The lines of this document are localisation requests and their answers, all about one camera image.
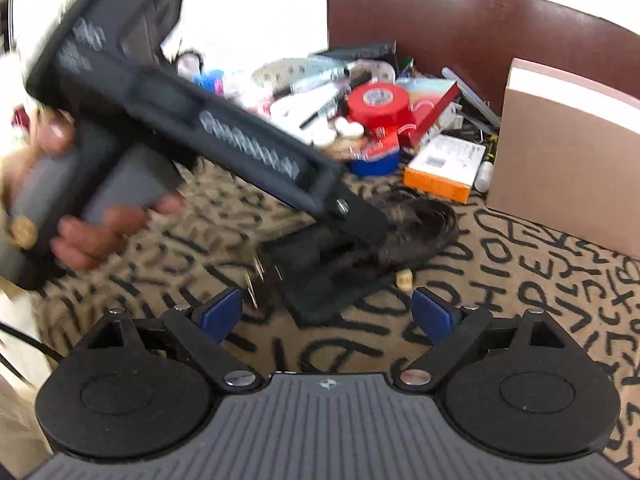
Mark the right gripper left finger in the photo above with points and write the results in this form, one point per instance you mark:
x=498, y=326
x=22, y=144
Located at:
x=218, y=316

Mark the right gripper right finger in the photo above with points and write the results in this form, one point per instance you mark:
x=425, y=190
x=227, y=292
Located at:
x=436, y=317

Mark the person's left hand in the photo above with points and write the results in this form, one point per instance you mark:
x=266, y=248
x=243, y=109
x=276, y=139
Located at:
x=79, y=245

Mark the letter patterned table cloth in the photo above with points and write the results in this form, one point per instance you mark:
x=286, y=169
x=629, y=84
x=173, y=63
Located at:
x=499, y=263

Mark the white marker pen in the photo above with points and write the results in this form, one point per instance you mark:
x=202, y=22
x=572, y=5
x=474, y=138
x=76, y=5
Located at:
x=486, y=171

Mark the orange white carton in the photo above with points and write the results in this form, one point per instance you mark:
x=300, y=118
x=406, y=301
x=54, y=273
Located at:
x=446, y=167

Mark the blue tape roll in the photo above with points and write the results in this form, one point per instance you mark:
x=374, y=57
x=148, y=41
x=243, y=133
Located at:
x=381, y=166

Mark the white cardboard storage box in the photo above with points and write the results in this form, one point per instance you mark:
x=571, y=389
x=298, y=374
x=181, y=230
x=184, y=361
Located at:
x=568, y=156

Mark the red flat box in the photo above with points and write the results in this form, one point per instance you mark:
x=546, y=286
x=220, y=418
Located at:
x=429, y=98

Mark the red tape roll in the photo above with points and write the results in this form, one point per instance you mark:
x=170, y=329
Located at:
x=379, y=106

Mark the black flat box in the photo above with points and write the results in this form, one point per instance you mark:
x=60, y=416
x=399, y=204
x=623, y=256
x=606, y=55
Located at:
x=385, y=52

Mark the dark red chair back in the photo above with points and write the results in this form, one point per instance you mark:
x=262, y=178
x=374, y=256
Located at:
x=478, y=39

